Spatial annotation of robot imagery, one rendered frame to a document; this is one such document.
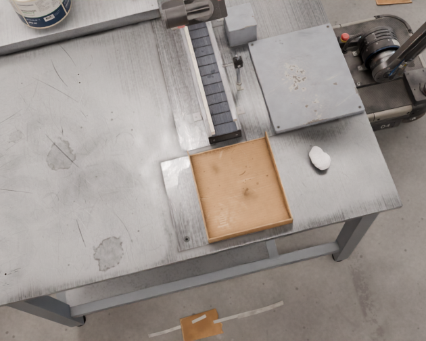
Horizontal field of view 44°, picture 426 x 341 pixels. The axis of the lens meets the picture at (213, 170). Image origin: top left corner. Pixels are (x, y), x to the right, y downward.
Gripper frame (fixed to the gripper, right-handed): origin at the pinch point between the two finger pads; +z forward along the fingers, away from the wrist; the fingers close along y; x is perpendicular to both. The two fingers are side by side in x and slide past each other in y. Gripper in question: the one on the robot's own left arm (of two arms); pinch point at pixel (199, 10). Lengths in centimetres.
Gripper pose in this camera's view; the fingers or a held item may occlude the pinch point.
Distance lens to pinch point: 155.5
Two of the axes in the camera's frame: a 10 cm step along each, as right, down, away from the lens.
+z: -0.7, -2.7, 9.6
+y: -9.7, 2.4, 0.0
